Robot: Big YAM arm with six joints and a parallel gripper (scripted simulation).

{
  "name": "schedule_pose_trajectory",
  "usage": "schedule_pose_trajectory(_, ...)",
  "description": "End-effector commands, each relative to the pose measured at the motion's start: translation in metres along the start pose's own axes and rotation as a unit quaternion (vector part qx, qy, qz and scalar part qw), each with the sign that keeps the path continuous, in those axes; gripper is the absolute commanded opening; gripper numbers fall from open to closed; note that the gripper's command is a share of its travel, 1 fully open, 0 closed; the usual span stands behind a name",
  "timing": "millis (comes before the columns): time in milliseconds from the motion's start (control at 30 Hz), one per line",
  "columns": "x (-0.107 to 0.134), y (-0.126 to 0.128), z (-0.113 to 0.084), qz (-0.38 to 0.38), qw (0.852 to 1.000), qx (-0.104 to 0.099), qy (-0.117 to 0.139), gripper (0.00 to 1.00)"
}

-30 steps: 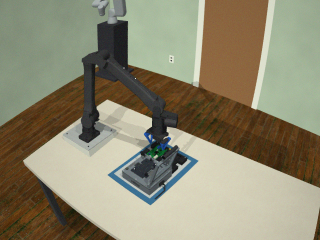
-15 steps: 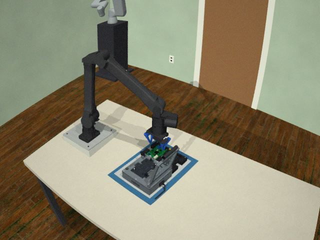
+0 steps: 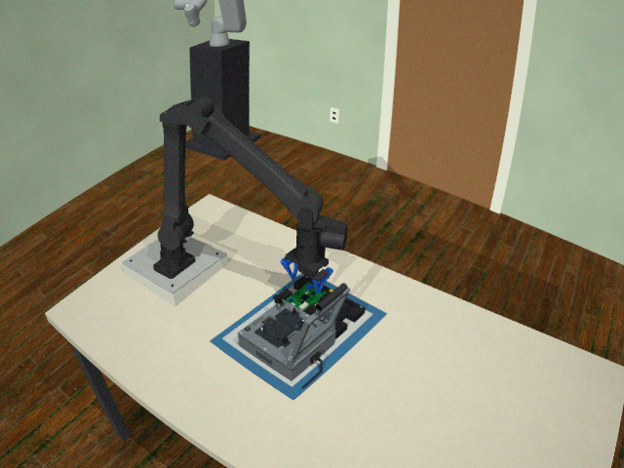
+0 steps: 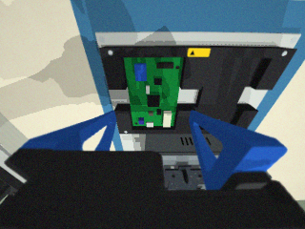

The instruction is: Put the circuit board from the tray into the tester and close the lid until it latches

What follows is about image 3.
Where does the green circuit board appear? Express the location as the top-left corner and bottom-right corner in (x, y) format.
(286, 282), (326, 311)

